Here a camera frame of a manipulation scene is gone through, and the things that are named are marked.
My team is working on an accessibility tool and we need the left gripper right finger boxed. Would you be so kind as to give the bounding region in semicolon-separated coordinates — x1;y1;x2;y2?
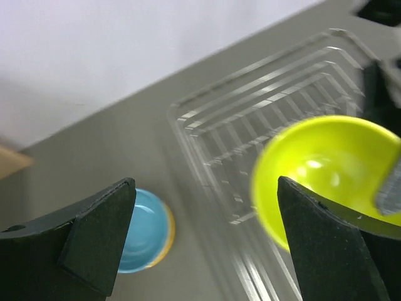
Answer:
277;176;400;300

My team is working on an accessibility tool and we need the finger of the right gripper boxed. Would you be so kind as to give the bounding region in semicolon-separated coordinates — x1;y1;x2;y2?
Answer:
375;159;400;216

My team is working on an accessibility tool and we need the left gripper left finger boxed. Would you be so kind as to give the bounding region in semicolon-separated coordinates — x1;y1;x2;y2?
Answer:
1;177;136;300

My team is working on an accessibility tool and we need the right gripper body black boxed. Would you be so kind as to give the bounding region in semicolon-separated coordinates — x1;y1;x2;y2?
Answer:
362;60;400;137

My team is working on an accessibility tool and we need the lime green bowl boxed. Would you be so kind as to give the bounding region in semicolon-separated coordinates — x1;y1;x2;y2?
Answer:
250;115;400;251

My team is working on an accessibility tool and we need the blue bowl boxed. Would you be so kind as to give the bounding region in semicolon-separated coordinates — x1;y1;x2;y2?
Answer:
118;189;168;273

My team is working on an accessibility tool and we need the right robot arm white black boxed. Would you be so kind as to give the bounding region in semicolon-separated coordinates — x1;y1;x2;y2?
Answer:
355;0;400;216

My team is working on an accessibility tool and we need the orange yellow bowl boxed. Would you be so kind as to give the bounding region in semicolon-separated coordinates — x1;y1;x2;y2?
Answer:
146;203;175;268

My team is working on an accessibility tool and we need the wooden shelf unit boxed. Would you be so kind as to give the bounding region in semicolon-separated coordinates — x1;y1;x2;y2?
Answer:
0;145;33;179

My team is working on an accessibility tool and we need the metal wire dish rack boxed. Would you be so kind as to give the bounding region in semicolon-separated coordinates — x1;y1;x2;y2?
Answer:
169;29;375;300

